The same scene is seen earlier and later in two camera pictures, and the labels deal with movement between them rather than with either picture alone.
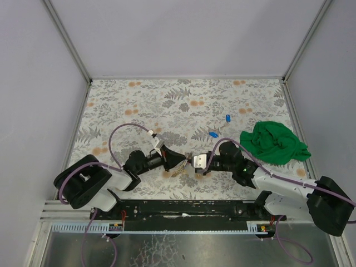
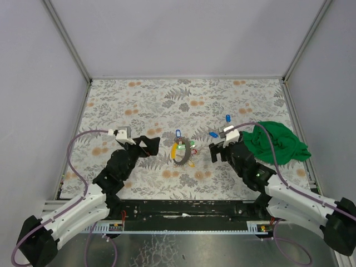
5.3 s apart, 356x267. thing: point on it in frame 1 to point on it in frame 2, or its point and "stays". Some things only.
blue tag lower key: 213,134 stays
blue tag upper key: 228,118 stays
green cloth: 273,143 stays
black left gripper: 166,158 to 137,148
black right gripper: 209,163 to 226,152
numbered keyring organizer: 179,169 to 188,149
